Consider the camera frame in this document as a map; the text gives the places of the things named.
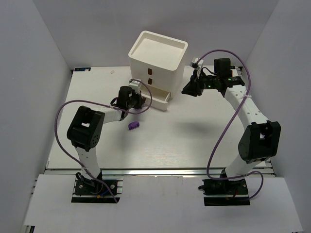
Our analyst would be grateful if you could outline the purple rounded lego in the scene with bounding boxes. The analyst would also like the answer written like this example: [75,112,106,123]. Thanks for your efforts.
[128,121,140,130]

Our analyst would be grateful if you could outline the white bottom drawer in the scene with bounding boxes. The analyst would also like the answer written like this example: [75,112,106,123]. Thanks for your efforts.
[141,86,171,111]

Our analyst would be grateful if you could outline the white drawer cabinet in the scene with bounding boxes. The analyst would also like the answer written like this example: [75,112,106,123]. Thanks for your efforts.
[128,31,188,98]

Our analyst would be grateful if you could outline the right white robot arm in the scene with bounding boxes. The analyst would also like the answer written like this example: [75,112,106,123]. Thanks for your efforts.
[181,58,281,181]

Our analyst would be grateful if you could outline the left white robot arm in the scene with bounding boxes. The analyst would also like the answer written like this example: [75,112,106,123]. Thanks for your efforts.
[67,84,145,180]

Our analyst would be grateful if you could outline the left blue label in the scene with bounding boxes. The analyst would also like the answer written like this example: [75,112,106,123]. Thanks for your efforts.
[74,67,91,72]

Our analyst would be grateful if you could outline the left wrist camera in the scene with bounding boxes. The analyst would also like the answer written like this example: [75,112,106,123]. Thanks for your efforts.
[129,79,142,94]

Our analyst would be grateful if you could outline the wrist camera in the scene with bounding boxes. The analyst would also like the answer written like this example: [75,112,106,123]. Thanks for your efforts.
[129,79,142,94]
[191,57,203,78]

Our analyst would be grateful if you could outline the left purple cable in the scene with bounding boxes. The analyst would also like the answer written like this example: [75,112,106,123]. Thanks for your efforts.
[54,78,153,203]

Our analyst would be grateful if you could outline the purple cable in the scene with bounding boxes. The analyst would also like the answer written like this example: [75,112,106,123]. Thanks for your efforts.
[198,50,265,200]
[54,78,153,203]

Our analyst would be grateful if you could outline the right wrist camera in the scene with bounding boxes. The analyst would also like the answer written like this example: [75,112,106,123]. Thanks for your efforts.
[191,57,203,78]

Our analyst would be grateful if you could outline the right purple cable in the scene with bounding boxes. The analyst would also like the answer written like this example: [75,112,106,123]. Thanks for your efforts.
[198,50,265,200]

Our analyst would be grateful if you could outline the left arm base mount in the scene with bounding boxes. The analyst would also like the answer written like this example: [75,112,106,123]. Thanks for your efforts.
[71,172,123,204]

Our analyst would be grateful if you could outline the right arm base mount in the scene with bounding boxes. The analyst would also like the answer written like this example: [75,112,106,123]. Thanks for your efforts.
[198,179,250,206]

